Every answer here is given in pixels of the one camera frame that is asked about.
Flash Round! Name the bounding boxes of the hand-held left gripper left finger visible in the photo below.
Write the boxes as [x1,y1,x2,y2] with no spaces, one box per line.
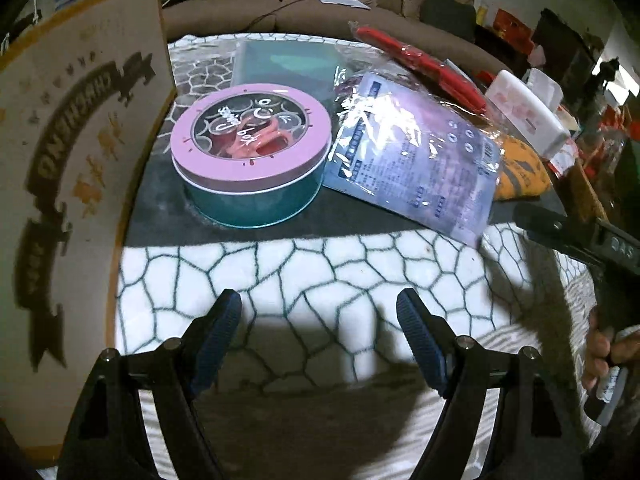
[57,288,243,480]

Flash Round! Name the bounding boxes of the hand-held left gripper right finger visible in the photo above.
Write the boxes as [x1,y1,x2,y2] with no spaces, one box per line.
[396,288,586,480]

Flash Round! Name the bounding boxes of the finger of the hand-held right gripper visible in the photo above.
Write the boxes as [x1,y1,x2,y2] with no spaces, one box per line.
[512,203,601,267]

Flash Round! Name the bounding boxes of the orange cloth bag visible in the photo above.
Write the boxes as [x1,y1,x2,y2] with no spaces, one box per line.
[492,132,553,203]

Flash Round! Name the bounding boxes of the red pouch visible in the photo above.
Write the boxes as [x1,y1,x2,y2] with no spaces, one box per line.
[348,21,490,116]

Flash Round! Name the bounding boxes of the brown cardboard box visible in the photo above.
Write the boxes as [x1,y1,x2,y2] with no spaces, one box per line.
[0,0,178,416]

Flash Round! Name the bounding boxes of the person's right hand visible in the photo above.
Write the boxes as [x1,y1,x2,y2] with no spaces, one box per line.
[581,307,640,397]

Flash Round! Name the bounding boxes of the white plastic box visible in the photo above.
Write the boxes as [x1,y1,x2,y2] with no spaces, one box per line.
[485,69,571,158]

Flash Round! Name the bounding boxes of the round tin with pink lid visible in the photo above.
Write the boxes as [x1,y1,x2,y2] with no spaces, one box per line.
[170,82,333,229]

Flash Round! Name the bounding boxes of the purple clear plastic packet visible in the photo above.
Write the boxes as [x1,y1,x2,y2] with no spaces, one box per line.
[322,71,502,249]

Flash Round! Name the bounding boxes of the red gift boxes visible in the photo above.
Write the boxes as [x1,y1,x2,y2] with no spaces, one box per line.
[492,7,533,47]

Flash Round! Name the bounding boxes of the white paper sheet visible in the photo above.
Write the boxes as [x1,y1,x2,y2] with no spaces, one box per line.
[315,0,371,11]

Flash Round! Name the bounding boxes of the brown sofa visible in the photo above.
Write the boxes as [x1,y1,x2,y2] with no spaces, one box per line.
[160,0,511,76]

